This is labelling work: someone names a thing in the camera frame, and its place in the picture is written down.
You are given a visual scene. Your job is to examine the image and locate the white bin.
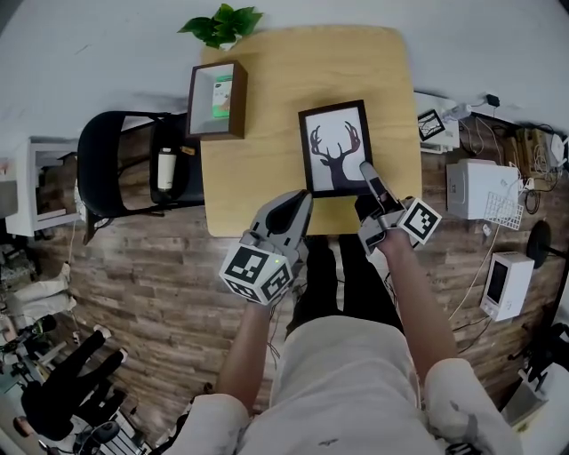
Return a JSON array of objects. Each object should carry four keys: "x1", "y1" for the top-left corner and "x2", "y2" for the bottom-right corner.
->
[{"x1": 501, "y1": 362, "x2": 569, "y2": 428}]

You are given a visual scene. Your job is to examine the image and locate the white router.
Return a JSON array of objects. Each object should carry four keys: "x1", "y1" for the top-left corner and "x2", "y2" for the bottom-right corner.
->
[{"x1": 548, "y1": 132, "x2": 569, "y2": 171}]

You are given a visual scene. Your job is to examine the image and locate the light wooden table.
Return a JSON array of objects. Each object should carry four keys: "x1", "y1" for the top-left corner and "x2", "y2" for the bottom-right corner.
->
[{"x1": 200, "y1": 25, "x2": 423, "y2": 237}]

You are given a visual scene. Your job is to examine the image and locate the white wire grid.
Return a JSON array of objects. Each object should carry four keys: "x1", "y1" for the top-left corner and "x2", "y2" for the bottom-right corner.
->
[{"x1": 481, "y1": 190, "x2": 526, "y2": 232}]

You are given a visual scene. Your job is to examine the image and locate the white cabinet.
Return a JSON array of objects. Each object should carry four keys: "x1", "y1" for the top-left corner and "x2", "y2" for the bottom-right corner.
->
[{"x1": 4, "y1": 136, "x2": 84, "y2": 238}]

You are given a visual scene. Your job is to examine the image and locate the white printer box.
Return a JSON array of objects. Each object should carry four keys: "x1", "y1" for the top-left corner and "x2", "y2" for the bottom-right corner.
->
[{"x1": 445, "y1": 158, "x2": 522, "y2": 221}]

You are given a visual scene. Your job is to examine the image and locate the white flat box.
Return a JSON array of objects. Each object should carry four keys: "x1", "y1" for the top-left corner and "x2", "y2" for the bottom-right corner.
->
[{"x1": 413, "y1": 91, "x2": 461, "y2": 155}]

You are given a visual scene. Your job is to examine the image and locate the white cable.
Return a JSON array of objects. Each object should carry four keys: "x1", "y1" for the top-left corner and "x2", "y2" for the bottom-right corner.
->
[{"x1": 447, "y1": 224, "x2": 501, "y2": 323}]

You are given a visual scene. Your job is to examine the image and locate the white bags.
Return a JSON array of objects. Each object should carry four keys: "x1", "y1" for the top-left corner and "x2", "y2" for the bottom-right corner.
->
[{"x1": 7, "y1": 260, "x2": 77, "y2": 317}]

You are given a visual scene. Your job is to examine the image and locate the person's left forearm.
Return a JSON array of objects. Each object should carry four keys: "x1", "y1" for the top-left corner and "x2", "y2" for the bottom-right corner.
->
[{"x1": 215, "y1": 300, "x2": 275, "y2": 417}]

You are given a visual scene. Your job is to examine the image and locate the white small appliance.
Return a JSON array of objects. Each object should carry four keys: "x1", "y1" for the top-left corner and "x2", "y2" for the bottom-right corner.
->
[{"x1": 478, "y1": 251, "x2": 536, "y2": 323}]

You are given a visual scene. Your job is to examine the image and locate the small black picture frame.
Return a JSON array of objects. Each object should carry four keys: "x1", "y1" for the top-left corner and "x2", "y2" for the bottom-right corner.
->
[{"x1": 416, "y1": 108, "x2": 447, "y2": 143}]

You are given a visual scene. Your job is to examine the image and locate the black round stand base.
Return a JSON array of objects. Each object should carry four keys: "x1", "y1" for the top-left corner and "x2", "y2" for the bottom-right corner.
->
[{"x1": 526, "y1": 219, "x2": 553, "y2": 270}]

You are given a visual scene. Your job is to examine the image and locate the green leafy plant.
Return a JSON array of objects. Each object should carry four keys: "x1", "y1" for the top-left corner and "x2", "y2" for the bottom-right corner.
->
[{"x1": 177, "y1": 3, "x2": 264, "y2": 51}]

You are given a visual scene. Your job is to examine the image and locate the black deer picture frame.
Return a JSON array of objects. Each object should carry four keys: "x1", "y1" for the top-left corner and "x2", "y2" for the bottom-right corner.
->
[{"x1": 297, "y1": 100, "x2": 375, "y2": 199}]

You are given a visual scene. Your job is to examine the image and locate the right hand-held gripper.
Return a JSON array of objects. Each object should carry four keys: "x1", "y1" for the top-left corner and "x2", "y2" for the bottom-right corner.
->
[{"x1": 353, "y1": 160, "x2": 443, "y2": 257}]

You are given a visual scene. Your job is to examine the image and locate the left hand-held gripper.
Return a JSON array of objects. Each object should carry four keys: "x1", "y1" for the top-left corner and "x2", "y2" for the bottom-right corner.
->
[{"x1": 219, "y1": 189, "x2": 315, "y2": 307}]

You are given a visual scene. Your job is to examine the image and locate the green and white packet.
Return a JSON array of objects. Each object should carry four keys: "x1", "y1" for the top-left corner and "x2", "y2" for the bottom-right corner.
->
[{"x1": 212, "y1": 74, "x2": 235, "y2": 119}]

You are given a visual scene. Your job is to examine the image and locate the brown wooden shadow box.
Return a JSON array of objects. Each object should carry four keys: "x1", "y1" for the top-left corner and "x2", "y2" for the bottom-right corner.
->
[{"x1": 185, "y1": 60, "x2": 249, "y2": 142}]

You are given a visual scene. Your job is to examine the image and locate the person's beige shirt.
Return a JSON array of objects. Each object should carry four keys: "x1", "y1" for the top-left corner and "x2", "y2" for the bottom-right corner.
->
[{"x1": 163, "y1": 314, "x2": 526, "y2": 455}]

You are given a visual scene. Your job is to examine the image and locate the white bottle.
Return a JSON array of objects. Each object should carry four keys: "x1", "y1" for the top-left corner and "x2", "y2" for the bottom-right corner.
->
[{"x1": 156, "y1": 148, "x2": 179, "y2": 193}]

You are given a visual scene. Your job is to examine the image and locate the person's black trousers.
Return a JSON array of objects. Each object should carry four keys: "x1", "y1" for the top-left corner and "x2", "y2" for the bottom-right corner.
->
[{"x1": 285, "y1": 234, "x2": 406, "y2": 335}]

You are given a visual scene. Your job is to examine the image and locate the person's right forearm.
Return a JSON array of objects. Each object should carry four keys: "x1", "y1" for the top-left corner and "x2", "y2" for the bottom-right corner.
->
[{"x1": 379, "y1": 229, "x2": 460, "y2": 384}]

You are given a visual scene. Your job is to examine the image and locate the black chair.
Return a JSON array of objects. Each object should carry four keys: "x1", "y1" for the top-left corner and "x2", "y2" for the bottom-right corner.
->
[{"x1": 76, "y1": 110, "x2": 206, "y2": 246}]

